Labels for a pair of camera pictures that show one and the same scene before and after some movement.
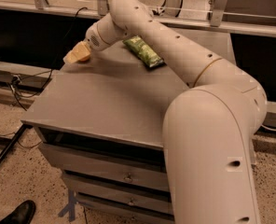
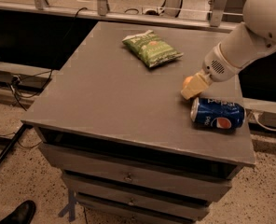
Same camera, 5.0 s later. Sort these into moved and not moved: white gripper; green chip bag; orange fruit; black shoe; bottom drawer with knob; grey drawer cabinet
Moved: orange fruit; white gripper
Not moved: black shoe; green chip bag; bottom drawer with knob; grey drawer cabinet
